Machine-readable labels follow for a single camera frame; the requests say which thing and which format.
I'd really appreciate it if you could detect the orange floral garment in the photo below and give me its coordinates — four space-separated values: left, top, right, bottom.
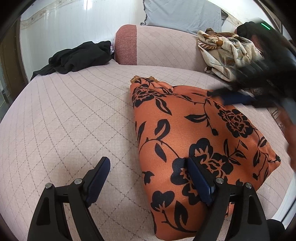
130 76 280 240

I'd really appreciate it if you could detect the black clothing pile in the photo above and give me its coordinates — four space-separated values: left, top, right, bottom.
31 41 112 79

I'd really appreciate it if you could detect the person's right hand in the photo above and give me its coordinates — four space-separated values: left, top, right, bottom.
279 108 296 171

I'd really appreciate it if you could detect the cream floral blanket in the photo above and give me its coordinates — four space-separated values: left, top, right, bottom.
197 28 263 82

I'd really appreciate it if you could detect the grey pillow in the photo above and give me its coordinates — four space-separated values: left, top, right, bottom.
141 0 228 34

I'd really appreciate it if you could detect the pink quilted bolster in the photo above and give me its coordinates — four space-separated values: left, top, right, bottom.
114 25 207 72

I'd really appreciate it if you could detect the brown wooden door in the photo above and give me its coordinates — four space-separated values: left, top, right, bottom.
1 18 28 119

